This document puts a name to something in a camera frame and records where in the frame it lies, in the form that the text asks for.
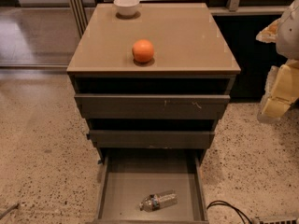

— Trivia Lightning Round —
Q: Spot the grey middle drawer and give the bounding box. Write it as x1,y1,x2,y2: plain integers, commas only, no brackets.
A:
88,130,215,149

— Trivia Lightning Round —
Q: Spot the black floor cable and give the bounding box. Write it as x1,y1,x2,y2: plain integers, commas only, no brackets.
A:
206,200,253,224

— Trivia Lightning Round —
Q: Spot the grey top drawer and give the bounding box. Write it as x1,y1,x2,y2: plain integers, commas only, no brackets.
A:
75,94,230,119

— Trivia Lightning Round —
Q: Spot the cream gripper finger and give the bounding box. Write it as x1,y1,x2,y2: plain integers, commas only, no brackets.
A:
261,60,299,119
256,19,279,43

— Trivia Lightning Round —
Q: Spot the orange fruit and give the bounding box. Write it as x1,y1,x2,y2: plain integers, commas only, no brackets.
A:
132,39,154,63

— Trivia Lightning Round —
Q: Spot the grey object at floor left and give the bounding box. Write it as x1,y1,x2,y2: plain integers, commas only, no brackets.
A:
0,203,19,220

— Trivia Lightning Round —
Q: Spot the clear plastic water bottle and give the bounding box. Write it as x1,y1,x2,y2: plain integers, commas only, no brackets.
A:
139,189,178,212

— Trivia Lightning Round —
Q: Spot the metal floor vent grille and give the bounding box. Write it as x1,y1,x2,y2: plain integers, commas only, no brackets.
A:
252,216,299,224

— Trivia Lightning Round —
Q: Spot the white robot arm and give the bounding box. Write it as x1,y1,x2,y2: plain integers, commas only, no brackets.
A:
256,0,299,123

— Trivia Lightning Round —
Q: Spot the grey drawer cabinet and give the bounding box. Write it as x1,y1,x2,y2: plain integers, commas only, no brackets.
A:
66,2,242,165

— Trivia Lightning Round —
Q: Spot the white ceramic bowl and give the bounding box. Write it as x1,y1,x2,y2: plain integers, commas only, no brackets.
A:
113,0,140,17

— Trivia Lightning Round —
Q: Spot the grey open bottom drawer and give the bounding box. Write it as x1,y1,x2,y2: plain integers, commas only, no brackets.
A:
92,150,208,224

